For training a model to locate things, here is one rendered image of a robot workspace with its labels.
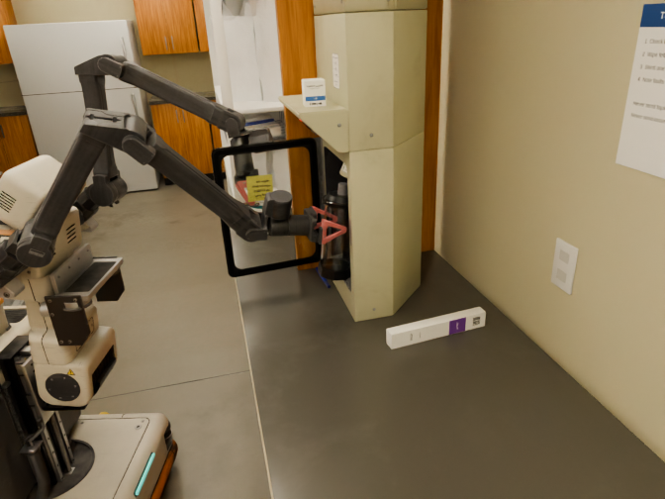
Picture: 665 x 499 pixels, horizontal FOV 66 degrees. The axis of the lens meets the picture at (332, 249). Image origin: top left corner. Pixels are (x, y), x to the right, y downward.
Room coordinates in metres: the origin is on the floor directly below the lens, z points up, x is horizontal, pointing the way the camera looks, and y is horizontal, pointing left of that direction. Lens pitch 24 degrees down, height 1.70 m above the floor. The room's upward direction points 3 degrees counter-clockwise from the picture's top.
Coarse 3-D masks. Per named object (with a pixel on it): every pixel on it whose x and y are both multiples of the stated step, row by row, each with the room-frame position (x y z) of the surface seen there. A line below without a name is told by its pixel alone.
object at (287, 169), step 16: (224, 160) 1.42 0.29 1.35; (240, 160) 1.44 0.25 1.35; (256, 160) 1.45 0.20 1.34; (272, 160) 1.46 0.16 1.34; (288, 160) 1.48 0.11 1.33; (304, 160) 1.49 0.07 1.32; (224, 176) 1.42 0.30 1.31; (240, 176) 1.44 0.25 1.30; (256, 176) 1.45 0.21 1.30; (272, 176) 1.46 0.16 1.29; (288, 176) 1.48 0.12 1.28; (304, 176) 1.49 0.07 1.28; (240, 192) 1.43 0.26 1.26; (256, 192) 1.45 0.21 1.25; (304, 192) 1.49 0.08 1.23; (256, 208) 1.45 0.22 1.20; (304, 208) 1.49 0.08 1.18; (240, 240) 1.43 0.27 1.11; (272, 240) 1.46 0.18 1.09; (288, 240) 1.47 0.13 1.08; (304, 240) 1.49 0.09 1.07; (240, 256) 1.43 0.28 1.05; (256, 256) 1.44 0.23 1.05; (272, 256) 1.46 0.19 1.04; (288, 256) 1.47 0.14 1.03; (304, 256) 1.49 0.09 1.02
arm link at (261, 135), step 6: (228, 120) 1.53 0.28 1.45; (234, 120) 1.53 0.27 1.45; (228, 126) 1.53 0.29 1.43; (234, 126) 1.53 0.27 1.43; (228, 132) 1.53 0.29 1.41; (234, 132) 1.53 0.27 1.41; (240, 132) 1.56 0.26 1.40; (246, 132) 1.54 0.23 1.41; (252, 132) 1.54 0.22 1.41; (258, 132) 1.54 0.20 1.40; (264, 132) 1.54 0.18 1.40; (270, 132) 1.57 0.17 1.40; (252, 138) 1.54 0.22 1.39; (258, 138) 1.54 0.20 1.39; (264, 138) 1.53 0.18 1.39; (270, 138) 1.55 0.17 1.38
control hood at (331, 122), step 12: (288, 96) 1.48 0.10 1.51; (300, 96) 1.47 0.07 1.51; (288, 108) 1.34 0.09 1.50; (300, 108) 1.25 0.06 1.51; (312, 108) 1.24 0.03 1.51; (324, 108) 1.24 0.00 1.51; (336, 108) 1.23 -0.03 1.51; (312, 120) 1.19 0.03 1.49; (324, 120) 1.20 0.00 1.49; (336, 120) 1.20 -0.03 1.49; (324, 132) 1.20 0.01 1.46; (336, 132) 1.20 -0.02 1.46; (336, 144) 1.20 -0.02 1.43; (348, 144) 1.21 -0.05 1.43
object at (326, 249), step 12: (324, 204) 1.33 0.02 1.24; (336, 204) 1.30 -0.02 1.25; (324, 216) 1.35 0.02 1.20; (336, 216) 1.31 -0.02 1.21; (336, 228) 1.31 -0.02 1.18; (348, 228) 1.31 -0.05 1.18; (336, 240) 1.31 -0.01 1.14; (348, 240) 1.31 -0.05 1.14; (324, 252) 1.32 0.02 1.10; (336, 252) 1.30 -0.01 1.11; (348, 252) 1.32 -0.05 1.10; (324, 264) 1.32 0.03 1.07; (336, 264) 1.30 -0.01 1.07; (348, 264) 1.32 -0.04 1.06
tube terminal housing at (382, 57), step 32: (320, 32) 1.45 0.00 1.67; (352, 32) 1.21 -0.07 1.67; (384, 32) 1.23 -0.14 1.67; (416, 32) 1.34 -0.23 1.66; (320, 64) 1.47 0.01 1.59; (352, 64) 1.21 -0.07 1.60; (384, 64) 1.23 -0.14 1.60; (416, 64) 1.35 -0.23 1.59; (352, 96) 1.21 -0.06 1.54; (384, 96) 1.23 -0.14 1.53; (416, 96) 1.35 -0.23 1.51; (352, 128) 1.21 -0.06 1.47; (384, 128) 1.23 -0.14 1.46; (416, 128) 1.35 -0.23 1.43; (352, 160) 1.21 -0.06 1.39; (384, 160) 1.23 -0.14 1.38; (416, 160) 1.36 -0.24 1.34; (352, 192) 1.21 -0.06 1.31; (384, 192) 1.23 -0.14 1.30; (416, 192) 1.36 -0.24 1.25; (352, 224) 1.21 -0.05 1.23; (384, 224) 1.23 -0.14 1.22; (416, 224) 1.36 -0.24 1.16; (352, 256) 1.21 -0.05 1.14; (384, 256) 1.23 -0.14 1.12; (416, 256) 1.37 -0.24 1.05; (352, 288) 1.22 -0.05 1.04; (384, 288) 1.23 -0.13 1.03; (416, 288) 1.37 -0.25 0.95
